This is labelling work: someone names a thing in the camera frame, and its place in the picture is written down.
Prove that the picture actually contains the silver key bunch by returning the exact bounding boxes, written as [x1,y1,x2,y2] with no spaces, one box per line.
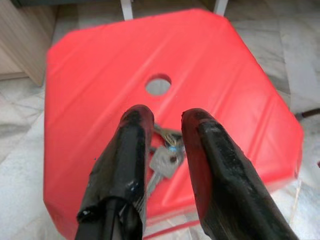
[146,123,187,201]

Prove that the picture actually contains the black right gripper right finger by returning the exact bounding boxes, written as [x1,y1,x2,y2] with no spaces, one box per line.
[180,107,301,240]

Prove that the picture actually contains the dark brown floor cable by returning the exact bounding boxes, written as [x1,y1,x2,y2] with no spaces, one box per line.
[298,107,320,120]

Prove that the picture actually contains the red plastic stool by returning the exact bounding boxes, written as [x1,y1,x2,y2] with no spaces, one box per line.
[42,8,305,240]

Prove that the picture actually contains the light wooden cabinet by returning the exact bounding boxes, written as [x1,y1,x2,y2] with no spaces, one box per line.
[0,4,59,87]

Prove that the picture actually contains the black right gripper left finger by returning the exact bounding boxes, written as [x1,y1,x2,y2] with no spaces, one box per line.
[74,104,155,240]

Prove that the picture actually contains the white metal leg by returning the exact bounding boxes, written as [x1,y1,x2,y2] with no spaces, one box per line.
[213,0,230,16]
[119,0,134,21]

